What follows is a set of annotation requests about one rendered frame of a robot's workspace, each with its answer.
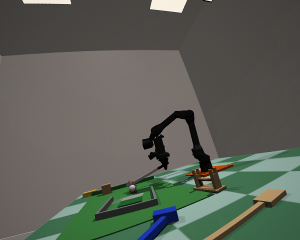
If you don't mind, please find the blue putter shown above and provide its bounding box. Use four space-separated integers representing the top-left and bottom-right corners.
137 206 179 240

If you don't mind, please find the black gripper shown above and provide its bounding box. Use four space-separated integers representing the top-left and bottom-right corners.
155 144 170 170

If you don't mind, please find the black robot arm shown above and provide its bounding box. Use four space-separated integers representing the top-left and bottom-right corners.
142 109 213 172

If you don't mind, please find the grey sphere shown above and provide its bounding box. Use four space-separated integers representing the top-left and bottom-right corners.
129 185 137 193

